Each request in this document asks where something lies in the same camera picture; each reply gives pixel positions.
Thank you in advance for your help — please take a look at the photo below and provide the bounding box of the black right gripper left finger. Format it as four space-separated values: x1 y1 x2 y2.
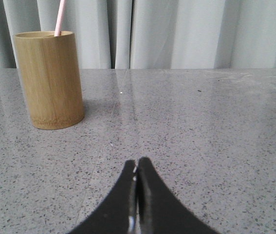
70 160 137 234

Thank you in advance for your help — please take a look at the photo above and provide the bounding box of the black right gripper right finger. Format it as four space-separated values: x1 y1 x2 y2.
138 157 217 234

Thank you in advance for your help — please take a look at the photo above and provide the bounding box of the bamboo wooden cup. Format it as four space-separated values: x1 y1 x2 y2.
14 31 85 130

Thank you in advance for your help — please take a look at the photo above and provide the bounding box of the white pleated curtain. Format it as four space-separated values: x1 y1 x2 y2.
0 0 276 70

